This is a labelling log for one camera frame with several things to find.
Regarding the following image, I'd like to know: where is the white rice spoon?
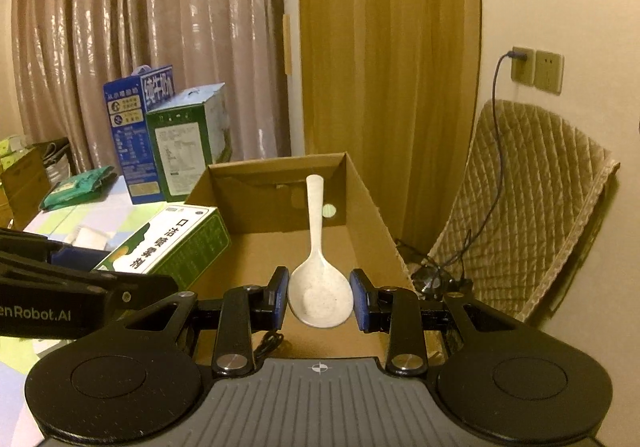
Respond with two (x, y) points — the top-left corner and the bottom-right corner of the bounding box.
(288, 174), (354, 329)

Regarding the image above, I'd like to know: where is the white green ointment box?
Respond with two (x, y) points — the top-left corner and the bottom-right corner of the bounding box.
(96, 204), (231, 291)

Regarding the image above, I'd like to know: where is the brown cardboard box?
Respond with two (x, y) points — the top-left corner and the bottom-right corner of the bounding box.
(183, 151), (417, 362)

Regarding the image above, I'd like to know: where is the checkered tablecloth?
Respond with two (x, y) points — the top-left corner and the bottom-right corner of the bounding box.
(1, 179), (167, 446)

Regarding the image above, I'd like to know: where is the cardboard box with bags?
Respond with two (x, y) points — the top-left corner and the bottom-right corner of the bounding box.
(1, 135), (74, 230)

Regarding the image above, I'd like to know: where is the green tea packet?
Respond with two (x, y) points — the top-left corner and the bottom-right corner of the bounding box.
(39, 165), (117, 212)

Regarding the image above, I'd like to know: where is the green milk carton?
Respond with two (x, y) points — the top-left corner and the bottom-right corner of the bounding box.
(146, 83), (232, 202)

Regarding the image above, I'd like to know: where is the blue milk carton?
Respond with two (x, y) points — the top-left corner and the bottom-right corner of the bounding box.
(103, 64), (175, 204)

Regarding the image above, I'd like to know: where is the quilted beige chair cushion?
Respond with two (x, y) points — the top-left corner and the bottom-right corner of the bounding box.
(412, 100), (620, 326)

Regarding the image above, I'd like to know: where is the golden yellow curtain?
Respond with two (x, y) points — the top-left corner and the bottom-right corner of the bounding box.
(299, 0), (482, 252)

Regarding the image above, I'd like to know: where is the beige curtain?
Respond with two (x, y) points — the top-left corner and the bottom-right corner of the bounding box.
(12, 0), (291, 170)

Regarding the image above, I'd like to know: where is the black power cable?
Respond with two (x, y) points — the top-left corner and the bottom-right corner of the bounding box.
(394, 50), (526, 298)

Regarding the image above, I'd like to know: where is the wall socket with plug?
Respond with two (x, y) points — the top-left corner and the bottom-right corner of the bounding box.
(510, 46), (536, 86)

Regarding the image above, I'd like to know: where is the beige wall socket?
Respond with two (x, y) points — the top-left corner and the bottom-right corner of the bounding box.
(534, 50), (564, 95)

